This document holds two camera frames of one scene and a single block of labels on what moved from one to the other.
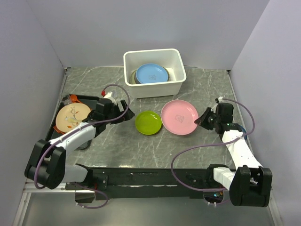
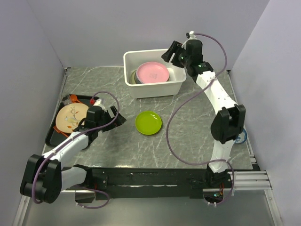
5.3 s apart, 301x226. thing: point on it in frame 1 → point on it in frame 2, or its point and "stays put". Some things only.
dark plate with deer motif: (136, 80) stays put
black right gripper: (201, 120) → (177, 49)
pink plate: (178, 117) → (152, 72)
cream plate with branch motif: (132, 81) stays put
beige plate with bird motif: (71, 115) stays put
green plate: (148, 122) stays put
